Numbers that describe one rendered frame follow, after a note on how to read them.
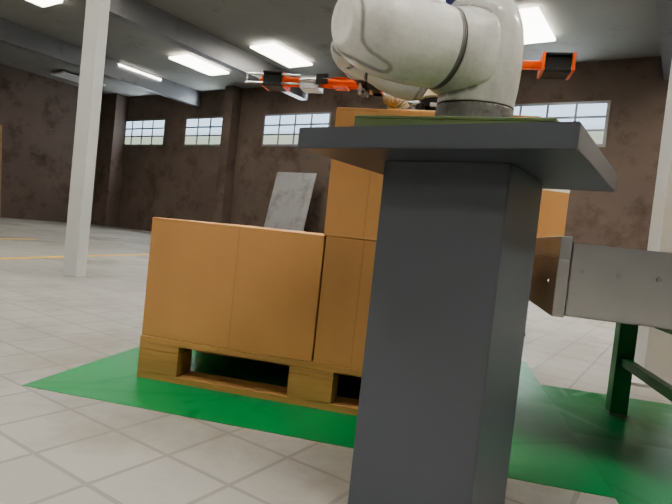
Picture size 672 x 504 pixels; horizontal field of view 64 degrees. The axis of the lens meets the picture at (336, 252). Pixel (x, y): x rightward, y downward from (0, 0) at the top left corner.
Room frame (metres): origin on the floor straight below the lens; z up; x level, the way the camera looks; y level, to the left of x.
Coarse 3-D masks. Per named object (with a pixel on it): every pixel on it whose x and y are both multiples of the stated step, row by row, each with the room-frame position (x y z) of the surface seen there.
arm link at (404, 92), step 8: (368, 80) 1.51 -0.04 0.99; (376, 80) 1.49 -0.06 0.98; (384, 80) 1.48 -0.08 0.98; (384, 88) 1.50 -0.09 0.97; (392, 88) 1.48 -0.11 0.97; (400, 88) 1.47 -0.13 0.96; (408, 88) 1.46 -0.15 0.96; (416, 88) 1.46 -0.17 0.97; (424, 88) 1.47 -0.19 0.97; (400, 96) 1.49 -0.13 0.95; (408, 96) 1.48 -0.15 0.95; (416, 96) 1.48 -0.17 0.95
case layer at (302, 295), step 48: (192, 240) 1.76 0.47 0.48; (240, 240) 1.72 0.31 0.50; (288, 240) 1.69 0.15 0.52; (336, 240) 1.66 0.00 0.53; (192, 288) 1.75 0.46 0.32; (240, 288) 1.72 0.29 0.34; (288, 288) 1.69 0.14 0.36; (336, 288) 1.65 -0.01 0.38; (192, 336) 1.75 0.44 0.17; (240, 336) 1.72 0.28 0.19; (288, 336) 1.68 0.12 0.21; (336, 336) 1.65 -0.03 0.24
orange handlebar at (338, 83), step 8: (528, 64) 1.49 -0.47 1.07; (536, 64) 1.48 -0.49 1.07; (288, 80) 1.89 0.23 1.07; (296, 80) 1.88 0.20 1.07; (328, 80) 1.86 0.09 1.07; (336, 80) 1.85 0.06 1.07; (344, 80) 1.85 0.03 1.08; (352, 80) 1.84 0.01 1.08; (336, 88) 1.88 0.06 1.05; (344, 88) 1.87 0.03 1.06; (352, 88) 1.89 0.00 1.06
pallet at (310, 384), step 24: (144, 336) 1.78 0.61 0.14; (144, 360) 1.78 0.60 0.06; (168, 360) 1.76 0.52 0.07; (264, 360) 1.70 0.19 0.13; (288, 360) 1.68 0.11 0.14; (192, 384) 1.74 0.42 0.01; (216, 384) 1.73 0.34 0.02; (240, 384) 1.75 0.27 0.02; (264, 384) 1.78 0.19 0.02; (288, 384) 1.68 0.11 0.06; (312, 384) 1.66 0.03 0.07; (336, 384) 1.72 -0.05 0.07; (336, 408) 1.64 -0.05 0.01
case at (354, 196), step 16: (336, 112) 1.67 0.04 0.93; (352, 112) 1.66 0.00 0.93; (368, 112) 1.64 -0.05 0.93; (384, 112) 1.63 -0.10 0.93; (400, 112) 1.62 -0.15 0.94; (416, 112) 1.61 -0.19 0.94; (432, 112) 1.60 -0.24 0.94; (336, 160) 1.66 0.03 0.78; (336, 176) 1.66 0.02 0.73; (352, 176) 1.65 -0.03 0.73; (368, 176) 1.64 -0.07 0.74; (336, 192) 1.66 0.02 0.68; (352, 192) 1.65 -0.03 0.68; (368, 192) 1.64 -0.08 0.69; (336, 208) 1.66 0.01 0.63; (352, 208) 1.65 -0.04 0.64; (368, 208) 1.64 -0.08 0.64; (336, 224) 1.66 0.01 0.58; (352, 224) 1.65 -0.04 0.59; (368, 224) 1.64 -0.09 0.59
